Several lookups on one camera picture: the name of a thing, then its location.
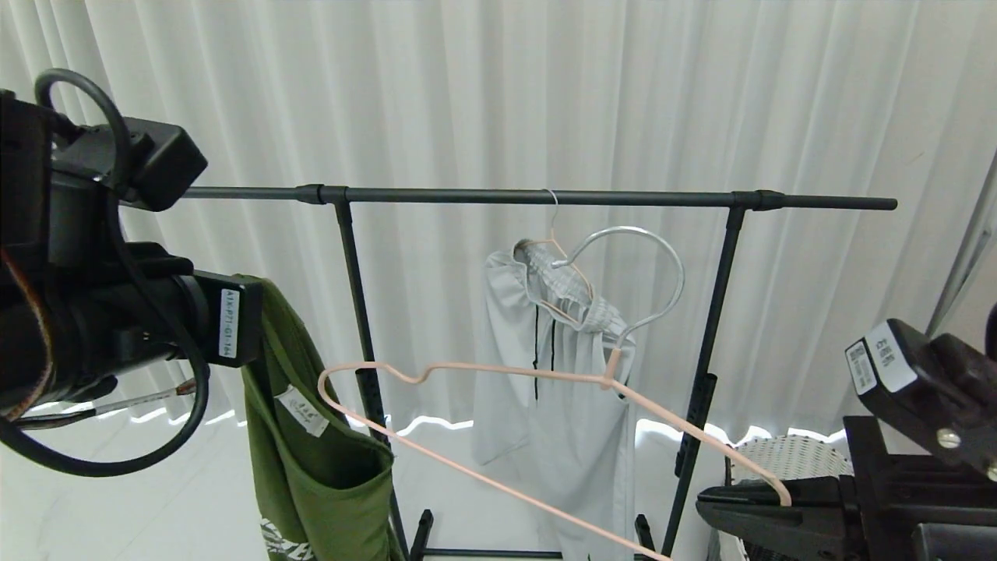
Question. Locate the green shirt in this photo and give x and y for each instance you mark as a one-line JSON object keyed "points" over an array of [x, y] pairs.
{"points": [[311, 483]]}

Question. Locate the black clothes rack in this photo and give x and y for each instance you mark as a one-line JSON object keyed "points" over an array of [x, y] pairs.
{"points": [[467, 195]]}

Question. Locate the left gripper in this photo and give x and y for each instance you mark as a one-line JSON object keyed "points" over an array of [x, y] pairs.
{"points": [[171, 319]]}

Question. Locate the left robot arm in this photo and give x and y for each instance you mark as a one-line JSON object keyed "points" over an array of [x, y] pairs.
{"points": [[31, 312]]}

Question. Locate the white laundry basket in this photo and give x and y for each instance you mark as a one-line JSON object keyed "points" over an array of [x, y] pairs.
{"points": [[787, 456]]}

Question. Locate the pale grey shorts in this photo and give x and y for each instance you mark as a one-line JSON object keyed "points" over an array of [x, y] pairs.
{"points": [[545, 436]]}

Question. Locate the white curtain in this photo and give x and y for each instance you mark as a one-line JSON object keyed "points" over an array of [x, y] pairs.
{"points": [[467, 93]]}

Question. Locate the pink clothes hanger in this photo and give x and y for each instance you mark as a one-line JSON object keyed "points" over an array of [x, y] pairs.
{"points": [[556, 214], [610, 374]]}

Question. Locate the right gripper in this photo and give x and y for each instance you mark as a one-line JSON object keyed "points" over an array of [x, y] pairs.
{"points": [[880, 506]]}

